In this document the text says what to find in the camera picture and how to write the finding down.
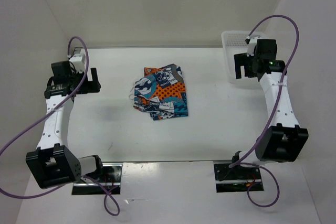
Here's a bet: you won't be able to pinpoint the patterned blue orange shorts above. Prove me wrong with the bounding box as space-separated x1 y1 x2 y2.
133 63 188 121

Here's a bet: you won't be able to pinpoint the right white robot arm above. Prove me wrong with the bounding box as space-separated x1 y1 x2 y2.
229 36 309 178

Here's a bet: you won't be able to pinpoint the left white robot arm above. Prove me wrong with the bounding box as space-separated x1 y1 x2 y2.
26 61 105 189

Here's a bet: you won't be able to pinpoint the white plastic basket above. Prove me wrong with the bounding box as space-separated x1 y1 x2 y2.
221 30 261 89

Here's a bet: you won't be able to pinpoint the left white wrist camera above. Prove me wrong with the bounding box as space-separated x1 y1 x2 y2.
69 53 86 73

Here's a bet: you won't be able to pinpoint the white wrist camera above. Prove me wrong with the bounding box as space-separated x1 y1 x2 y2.
69 53 86 73
245 36 260 57

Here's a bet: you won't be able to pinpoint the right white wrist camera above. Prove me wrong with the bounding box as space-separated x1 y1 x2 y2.
245 36 260 57

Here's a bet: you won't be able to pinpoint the aluminium table edge rail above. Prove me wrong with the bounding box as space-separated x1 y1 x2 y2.
70 47 83 56

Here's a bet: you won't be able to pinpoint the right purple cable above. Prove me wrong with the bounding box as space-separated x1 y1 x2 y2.
228 15 300 208

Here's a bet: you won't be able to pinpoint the purple cable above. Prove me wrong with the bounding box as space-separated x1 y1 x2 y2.
228 15 300 208
0 36 121 216

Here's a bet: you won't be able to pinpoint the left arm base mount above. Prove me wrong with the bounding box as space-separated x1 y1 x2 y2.
71 162 122 196

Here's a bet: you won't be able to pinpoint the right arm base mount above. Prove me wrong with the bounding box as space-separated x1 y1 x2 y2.
213 161 264 193

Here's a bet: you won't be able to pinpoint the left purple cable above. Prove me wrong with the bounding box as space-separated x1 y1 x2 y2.
0 36 121 216

